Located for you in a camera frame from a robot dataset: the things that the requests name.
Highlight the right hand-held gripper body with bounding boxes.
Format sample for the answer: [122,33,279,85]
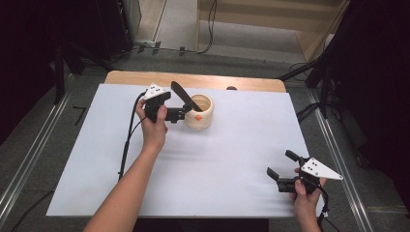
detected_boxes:
[277,156,344,195]

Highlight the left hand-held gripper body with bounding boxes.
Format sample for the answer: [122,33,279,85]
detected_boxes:
[142,83,187,124]

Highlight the black spatula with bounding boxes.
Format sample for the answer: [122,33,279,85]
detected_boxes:
[170,80,203,113]

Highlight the cream ringed utensil holder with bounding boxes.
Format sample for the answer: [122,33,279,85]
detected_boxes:
[184,94,216,131]

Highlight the person's right hand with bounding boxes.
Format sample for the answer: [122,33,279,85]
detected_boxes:
[291,167,328,218]

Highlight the person's left hand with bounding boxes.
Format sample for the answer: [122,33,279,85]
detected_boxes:
[135,99,169,153]

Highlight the wooden table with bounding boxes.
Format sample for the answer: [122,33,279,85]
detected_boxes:
[104,71,287,94]

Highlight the white board sheet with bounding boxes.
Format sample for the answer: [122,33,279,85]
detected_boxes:
[46,83,325,218]

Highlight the black tripod stand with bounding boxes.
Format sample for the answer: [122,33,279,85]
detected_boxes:
[51,40,114,104]
[278,47,337,121]

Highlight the light wooden cabinet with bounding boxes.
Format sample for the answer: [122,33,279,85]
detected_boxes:
[194,0,351,63]

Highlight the metal floor rail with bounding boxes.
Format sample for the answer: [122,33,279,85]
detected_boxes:
[0,91,73,220]
[305,87,375,232]

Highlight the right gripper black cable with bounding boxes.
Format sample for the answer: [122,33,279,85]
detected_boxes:
[316,184,341,232]

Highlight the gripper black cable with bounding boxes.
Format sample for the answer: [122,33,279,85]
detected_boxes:
[316,184,341,232]
[117,91,148,182]

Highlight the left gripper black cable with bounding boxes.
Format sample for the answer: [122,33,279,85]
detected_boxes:
[117,91,148,182]

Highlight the black floor cable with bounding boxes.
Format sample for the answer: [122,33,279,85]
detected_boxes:
[295,101,324,125]
[10,188,56,232]

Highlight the black wall cable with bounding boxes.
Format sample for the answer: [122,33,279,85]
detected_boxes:
[196,0,218,54]

